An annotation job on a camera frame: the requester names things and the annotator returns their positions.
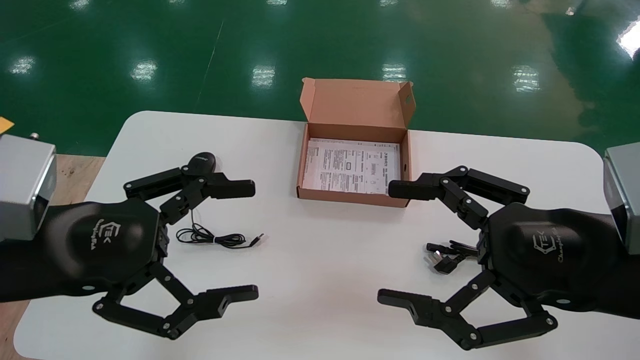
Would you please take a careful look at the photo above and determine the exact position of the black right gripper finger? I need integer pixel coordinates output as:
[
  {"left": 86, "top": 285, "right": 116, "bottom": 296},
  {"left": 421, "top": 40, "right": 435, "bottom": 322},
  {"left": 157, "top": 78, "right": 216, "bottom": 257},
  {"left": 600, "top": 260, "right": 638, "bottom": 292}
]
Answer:
[{"left": 388, "top": 165, "right": 531, "bottom": 231}]

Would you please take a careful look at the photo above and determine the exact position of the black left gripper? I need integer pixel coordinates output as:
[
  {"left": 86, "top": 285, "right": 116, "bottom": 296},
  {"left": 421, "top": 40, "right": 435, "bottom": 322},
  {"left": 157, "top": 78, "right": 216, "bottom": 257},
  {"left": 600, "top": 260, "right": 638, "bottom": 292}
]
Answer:
[{"left": 0, "top": 166, "right": 260, "bottom": 341}]

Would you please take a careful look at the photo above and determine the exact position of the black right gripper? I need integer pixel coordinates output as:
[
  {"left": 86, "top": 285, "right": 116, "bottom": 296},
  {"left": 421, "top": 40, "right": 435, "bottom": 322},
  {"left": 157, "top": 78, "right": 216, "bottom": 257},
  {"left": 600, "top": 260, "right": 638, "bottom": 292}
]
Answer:
[{"left": 377, "top": 202, "right": 640, "bottom": 351}]

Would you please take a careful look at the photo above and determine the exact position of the black power cord with plug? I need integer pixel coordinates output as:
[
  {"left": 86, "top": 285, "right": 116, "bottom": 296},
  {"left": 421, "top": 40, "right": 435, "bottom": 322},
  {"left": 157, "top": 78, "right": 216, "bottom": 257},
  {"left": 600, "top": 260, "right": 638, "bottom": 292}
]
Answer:
[{"left": 425, "top": 239, "right": 482, "bottom": 275}]

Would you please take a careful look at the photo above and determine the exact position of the brown cardboard storage box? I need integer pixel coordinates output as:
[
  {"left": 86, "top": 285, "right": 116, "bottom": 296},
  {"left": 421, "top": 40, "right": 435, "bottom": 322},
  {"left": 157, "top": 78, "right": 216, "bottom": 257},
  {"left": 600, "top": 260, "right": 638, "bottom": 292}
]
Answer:
[{"left": 296, "top": 77, "right": 417, "bottom": 208}]

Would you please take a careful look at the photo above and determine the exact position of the white printed paper manual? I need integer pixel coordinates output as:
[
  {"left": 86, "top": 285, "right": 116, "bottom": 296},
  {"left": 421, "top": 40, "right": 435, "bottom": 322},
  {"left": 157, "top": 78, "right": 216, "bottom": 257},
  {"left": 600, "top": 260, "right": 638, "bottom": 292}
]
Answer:
[{"left": 302, "top": 138, "right": 402, "bottom": 196}]

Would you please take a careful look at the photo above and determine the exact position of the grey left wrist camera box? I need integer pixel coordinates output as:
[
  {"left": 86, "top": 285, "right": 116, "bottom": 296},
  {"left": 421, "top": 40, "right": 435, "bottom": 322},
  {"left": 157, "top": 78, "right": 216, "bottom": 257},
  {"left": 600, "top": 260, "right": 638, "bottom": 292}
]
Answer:
[{"left": 0, "top": 132, "right": 58, "bottom": 242}]

